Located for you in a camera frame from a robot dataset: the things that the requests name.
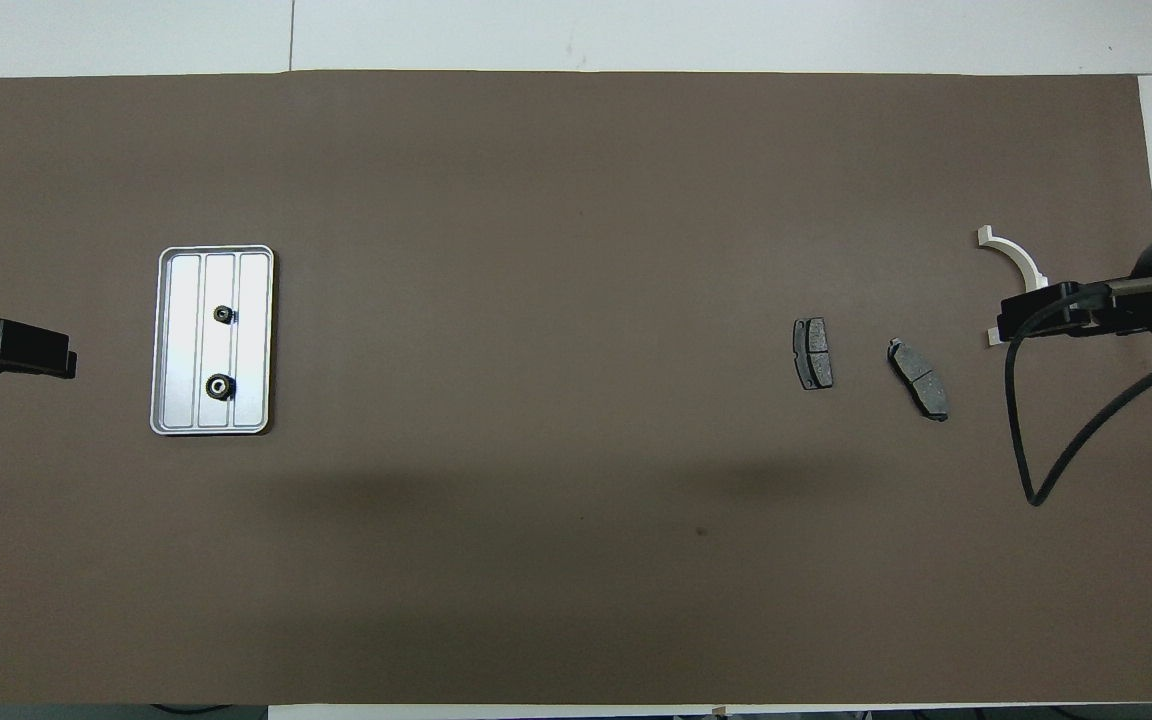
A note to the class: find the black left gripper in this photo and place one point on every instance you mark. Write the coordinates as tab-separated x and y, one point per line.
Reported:
6	345

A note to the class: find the large black bearing gear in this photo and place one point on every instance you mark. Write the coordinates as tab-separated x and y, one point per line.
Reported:
221	386

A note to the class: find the silver metal tray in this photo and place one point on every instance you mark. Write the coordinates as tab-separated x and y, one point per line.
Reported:
251	340

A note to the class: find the white curved plastic part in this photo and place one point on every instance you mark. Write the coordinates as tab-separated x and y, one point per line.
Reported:
1021	262

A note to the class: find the dark curved brake pad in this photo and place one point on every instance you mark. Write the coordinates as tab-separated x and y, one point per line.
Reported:
919	378

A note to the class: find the dark rectangular brake pad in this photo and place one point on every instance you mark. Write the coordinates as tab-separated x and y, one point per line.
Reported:
814	352

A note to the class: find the brown table mat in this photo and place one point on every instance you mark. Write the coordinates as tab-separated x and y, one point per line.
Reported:
576	560

